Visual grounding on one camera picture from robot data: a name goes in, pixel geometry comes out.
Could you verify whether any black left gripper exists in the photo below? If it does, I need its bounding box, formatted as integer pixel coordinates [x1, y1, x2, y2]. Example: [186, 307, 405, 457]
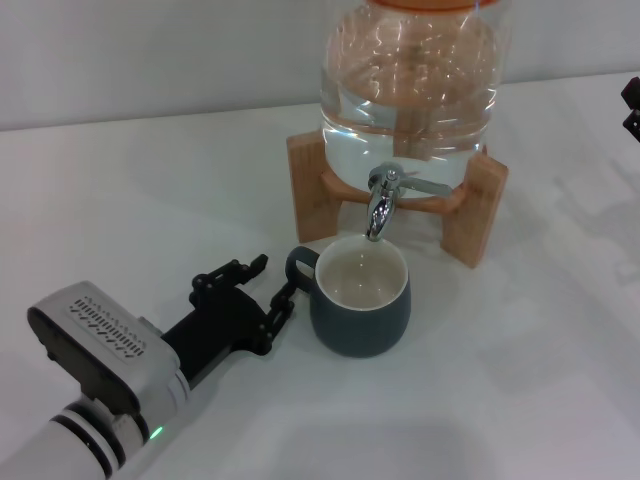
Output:
[162, 253, 297, 389]

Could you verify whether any black ceramic cup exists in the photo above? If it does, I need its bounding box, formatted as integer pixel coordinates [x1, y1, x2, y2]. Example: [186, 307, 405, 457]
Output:
[284, 235, 414, 359]

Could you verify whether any chrome faucet with lever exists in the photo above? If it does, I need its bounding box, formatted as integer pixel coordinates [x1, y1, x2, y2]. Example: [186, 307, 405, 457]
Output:
[363, 162, 454, 244]

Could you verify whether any wooden dispenser stand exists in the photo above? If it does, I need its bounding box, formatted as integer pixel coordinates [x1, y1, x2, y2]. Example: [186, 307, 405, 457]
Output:
[286, 132, 510, 270]

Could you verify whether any glass water dispenser jar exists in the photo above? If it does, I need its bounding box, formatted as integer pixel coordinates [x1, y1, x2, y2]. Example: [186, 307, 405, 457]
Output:
[319, 0, 514, 201]

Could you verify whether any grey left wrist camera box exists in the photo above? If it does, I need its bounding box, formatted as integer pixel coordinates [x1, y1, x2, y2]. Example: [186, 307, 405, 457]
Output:
[27, 282, 181, 417]

